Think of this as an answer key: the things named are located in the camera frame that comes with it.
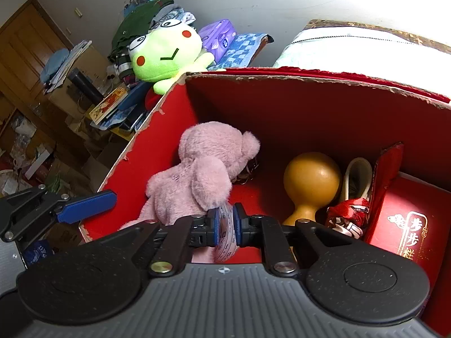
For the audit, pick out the green frog plush toy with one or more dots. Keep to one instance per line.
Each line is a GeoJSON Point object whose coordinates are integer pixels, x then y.
{"type": "Point", "coordinates": [158, 60]}

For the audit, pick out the light blue cloth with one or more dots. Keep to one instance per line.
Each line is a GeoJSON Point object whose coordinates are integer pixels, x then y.
{"type": "Point", "coordinates": [54, 64]}

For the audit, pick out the red fabric flat case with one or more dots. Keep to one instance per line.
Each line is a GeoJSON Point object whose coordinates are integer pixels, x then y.
{"type": "Point", "coordinates": [385, 176]}

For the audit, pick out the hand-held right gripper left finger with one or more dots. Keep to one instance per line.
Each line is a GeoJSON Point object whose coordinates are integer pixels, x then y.
{"type": "Point", "coordinates": [213, 229]}

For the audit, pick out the red brocade pouch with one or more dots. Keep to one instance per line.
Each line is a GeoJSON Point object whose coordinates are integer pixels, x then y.
{"type": "Point", "coordinates": [347, 211]}

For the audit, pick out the light green printed bed mat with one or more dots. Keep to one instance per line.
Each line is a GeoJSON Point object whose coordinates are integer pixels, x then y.
{"type": "Point", "coordinates": [352, 49]}

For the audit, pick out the red cardboard box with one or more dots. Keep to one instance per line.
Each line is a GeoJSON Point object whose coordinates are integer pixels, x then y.
{"type": "Point", "coordinates": [282, 112]}

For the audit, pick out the wooden door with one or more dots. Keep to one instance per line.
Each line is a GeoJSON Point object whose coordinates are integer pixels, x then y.
{"type": "Point", "coordinates": [24, 49]}

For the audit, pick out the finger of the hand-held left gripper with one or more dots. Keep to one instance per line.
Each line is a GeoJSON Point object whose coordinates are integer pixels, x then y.
{"type": "Point", "coordinates": [88, 205]}

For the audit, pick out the white papers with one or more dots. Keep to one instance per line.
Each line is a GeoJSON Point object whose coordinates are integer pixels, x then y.
{"type": "Point", "coordinates": [75, 56]}

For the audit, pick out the brown patterned mattress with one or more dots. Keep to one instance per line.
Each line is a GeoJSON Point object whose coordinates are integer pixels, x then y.
{"type": "Point", "coordinates": [370, 27]}

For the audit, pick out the striped garment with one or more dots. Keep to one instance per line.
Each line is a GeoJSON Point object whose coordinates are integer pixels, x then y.
{"type": "Point", "coordinates": [123, 67]}

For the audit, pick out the purple tissue pack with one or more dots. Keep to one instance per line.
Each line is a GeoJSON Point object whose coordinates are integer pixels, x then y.
{"type": "Point", "coordinates": [218, 38]}

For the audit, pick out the yellow wooden gourd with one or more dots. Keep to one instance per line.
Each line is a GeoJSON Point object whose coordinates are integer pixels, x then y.
{"type": "Point", "coordinates": [310, 179]}

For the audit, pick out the cream baby shoe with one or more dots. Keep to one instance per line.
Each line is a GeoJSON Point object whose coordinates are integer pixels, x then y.
{"type": "Point", "coordinates": [356, 183]}

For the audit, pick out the wooden desk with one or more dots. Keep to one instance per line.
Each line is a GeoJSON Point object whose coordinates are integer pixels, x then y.
{"type": "Point", "coordinates": [67, 109]}

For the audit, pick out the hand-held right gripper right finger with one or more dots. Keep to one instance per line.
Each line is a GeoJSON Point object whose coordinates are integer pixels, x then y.
{"type": "Point", "coordinates": [240, 229]}

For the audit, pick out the blue checkered cloth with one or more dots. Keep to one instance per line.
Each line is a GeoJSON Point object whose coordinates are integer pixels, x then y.
{"type": "Point", "coordinates": [243, 49]}

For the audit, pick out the pink plush toy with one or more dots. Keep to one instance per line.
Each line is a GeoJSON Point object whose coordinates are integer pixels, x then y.
{"type": "Point", "coordinates": [201, 169]}

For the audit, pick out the pile of folded clothes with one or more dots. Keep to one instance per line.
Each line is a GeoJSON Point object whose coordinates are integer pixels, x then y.
{"type": "Point", "coordinates": [137, 24]}

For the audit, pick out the red gold-print gift box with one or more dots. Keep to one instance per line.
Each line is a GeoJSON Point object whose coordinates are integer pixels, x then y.
{"type": "Point", "coordinates": [405, 200]}

